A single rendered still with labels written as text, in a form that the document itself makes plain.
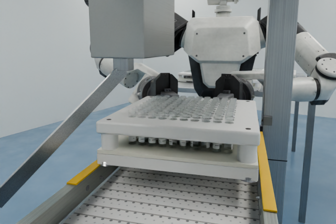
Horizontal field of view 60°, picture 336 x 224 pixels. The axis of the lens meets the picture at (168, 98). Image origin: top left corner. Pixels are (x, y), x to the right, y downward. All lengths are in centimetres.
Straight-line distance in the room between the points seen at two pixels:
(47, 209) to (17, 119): 403
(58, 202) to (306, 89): 71
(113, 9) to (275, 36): 36
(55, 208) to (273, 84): 51
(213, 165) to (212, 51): 68
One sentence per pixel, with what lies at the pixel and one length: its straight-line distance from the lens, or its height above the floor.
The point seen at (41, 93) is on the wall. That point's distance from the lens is 460.
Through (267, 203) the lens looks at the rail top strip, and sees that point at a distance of 41.
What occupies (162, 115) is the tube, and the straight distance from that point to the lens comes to 46.
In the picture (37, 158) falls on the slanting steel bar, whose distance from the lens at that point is 52.
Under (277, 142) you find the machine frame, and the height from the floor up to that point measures 93.
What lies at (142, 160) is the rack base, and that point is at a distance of 45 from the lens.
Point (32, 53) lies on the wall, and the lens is 449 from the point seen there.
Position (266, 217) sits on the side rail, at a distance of 38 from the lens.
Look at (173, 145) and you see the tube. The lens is 47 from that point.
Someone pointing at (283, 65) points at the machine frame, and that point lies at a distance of 71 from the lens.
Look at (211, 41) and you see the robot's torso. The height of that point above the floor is 117.
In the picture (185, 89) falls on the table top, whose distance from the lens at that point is 206.
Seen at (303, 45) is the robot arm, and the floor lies 116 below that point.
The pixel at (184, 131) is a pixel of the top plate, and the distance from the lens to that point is 42.
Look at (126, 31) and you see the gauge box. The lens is 52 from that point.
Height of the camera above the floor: 116
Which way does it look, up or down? 10 degrees down
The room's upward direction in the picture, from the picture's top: straight up
